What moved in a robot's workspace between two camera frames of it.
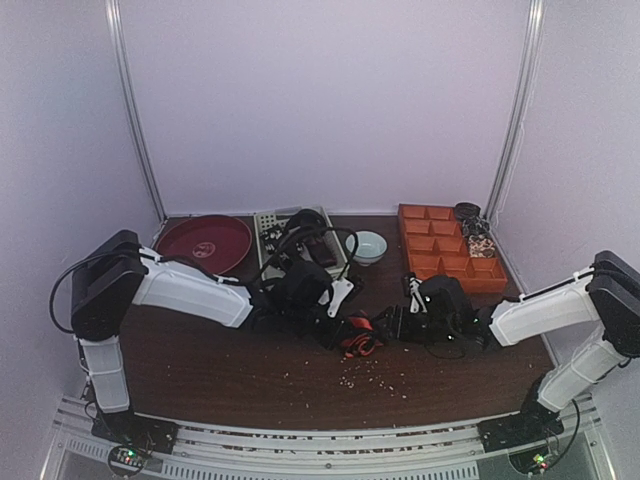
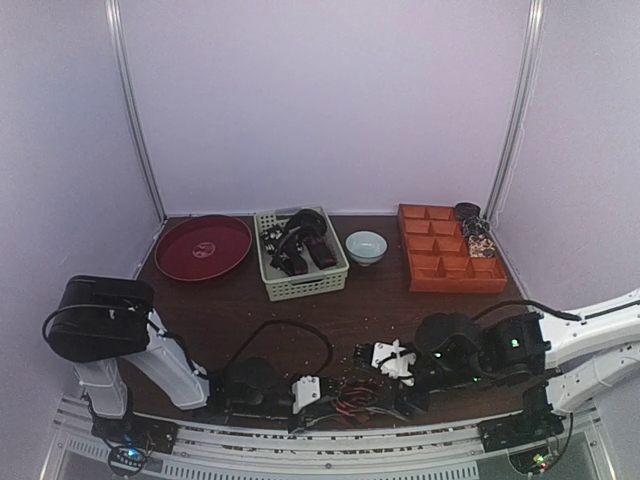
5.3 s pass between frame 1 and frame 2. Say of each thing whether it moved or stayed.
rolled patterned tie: stayed
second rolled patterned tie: stayed
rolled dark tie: stayed
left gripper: moved
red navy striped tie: moved
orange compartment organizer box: stayed
